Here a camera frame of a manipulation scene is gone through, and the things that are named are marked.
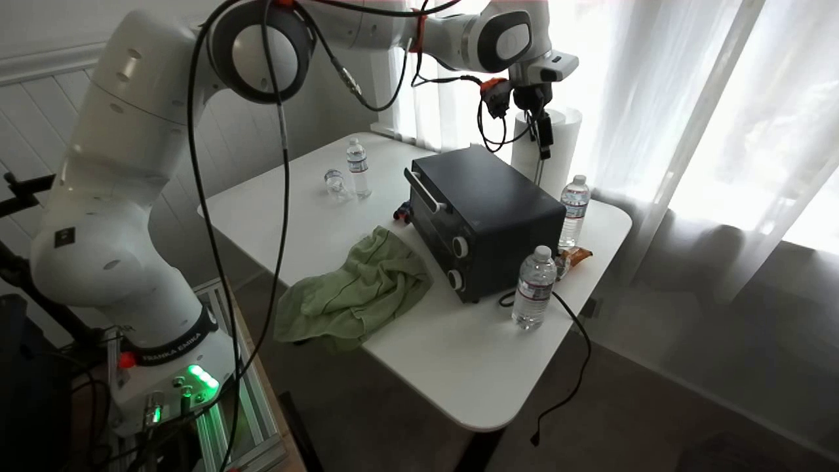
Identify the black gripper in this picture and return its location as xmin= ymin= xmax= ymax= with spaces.
xmin=510 ymin=79 xmax=556 ymax=159

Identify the metal robot base stand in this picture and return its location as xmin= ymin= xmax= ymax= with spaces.
xmin=101 ymin=278 xmax=290 ymax=472

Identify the green cloth towel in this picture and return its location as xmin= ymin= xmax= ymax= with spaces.
xmin=273 ymin=223 xmax=434 ymax=353

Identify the clear plastic water bottle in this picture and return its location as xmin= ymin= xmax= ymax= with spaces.
xmin=557 ymin=172 xmax=593 ymax=256
xmin=342 ymin=137 xmax=374 ymax=204
xmin=508 ymin=244 xmax=560 ymax=335

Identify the black toaster oven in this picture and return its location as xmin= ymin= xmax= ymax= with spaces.
xmin=400 ymin=141 xmax=568 ymax=307

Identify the small orange object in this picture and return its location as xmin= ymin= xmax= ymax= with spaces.
xmin=557 ymin=244 xmax=597 ymax=273

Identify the white sheer curtain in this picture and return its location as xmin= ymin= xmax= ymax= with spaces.
xmin=363 ymin=0 xmax=839 ymax=310

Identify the small clear glass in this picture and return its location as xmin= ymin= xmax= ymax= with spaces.
xmin=320 ymin=166 xmax=350 ymax=204

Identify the black table leg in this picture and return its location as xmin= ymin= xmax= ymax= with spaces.
xmin=275 ymin=391 xmax=325 ymax=472
xmin=452 ymin=427 xmax=508 ymax=472

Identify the black equipment box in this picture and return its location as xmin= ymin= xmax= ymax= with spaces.
xmin=0 ymin=297 xmax=89 ymax=472

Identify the red black cable plug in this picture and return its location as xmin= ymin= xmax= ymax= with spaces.
xmin=479 ymin=75 xmax=510 ymax=120

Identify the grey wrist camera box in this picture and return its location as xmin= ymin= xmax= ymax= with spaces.
xmin=526 ymin=49 xmax=581 ymax=86

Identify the black power cord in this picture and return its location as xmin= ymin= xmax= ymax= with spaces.
xmin=496 ymin=286 xmax=595 ymax=449

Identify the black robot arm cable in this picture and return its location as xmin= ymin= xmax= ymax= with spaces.
xmin=181 ymin=0 xmax=536 ymax=472

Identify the black camera on stand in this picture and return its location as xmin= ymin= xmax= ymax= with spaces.
xmin=0 ymin=167 xmax=58 ymax=221

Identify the black cable bundle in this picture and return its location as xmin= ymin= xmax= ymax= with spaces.
xmin=0 ymin=239 xmax=119 ymax=472

